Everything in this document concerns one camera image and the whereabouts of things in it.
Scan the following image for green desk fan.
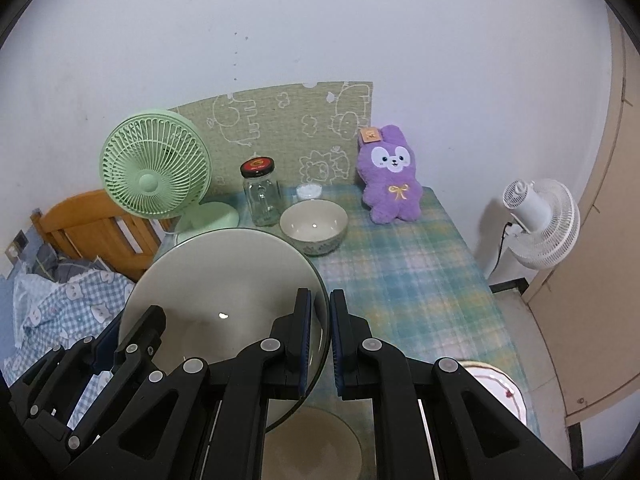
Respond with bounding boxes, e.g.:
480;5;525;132
99;110;240;243

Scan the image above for white standing fan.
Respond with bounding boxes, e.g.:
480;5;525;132
502;179;580;271

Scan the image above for green cartoon wall mat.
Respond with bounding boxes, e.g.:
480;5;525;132
174;81;373;196

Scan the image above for orange wooden chair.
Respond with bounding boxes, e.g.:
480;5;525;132
30;190;171;281

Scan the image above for floral ceramic bowl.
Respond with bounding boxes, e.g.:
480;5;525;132
279;200;349;257
262;408;362;480
117;227;331;436

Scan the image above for grey checked cloth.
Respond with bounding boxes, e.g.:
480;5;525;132
30;244;110;283

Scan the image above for black fan power cable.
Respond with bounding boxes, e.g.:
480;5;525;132
482;220;516;281

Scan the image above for cotton swab container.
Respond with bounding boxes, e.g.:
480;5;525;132
296;182;323;202

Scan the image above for beige wooden door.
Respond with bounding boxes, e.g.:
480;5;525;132
525;15;639;426

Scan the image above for white plate with red pattern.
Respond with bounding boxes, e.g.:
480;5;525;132
460;361;527;425

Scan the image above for blue checked bear bedding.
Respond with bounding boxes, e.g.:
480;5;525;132
0;268;137;430

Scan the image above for purple plush toy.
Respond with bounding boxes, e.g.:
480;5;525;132
356;125;423;224

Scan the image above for glass jar with black lid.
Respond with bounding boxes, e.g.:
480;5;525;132
240;156;282;226

